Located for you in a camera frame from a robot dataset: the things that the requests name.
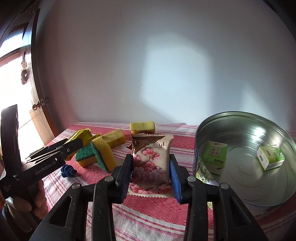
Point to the light wooden door panel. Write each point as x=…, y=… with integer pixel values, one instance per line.
x=39, y=125

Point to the yellow sponge with thin scourer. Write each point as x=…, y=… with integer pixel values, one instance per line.
x=142, y=126

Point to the blue ridged plastic toy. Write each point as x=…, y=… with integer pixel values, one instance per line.
x=68, y=171

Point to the yellow foil packet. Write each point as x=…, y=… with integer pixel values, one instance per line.
x=81, y=135
x=97, y=136

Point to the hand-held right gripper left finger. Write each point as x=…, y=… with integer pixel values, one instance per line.
x=123, y=179

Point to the hanging flower ornament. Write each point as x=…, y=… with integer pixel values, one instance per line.
x=24, y=75

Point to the red striped tablecloth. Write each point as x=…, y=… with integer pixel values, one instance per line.
x=150, y=220

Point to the pale green tissue pack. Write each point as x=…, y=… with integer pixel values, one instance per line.
x=270, y=157

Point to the plain yellow sponge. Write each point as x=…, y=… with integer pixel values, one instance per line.
x=114, y=138

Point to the pink floral snack packet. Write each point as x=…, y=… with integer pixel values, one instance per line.
x=150, y=162

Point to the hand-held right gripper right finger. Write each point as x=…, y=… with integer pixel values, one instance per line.
x=175, y=182

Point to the round metal tin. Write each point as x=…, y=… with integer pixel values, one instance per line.
x=242, y=180

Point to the person's left hand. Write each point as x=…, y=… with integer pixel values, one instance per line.
x=41, y=199

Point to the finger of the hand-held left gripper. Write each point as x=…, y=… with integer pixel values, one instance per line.
x=74, y=144
x=70, y=154

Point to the yellow sponge with green scourer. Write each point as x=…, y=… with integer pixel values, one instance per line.
x=105, y=150
x=86, y=154

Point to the brass door latch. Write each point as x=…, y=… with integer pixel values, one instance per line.
x=47, y=100

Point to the dark wooden door frame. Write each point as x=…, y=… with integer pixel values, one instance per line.
x=34, y=58

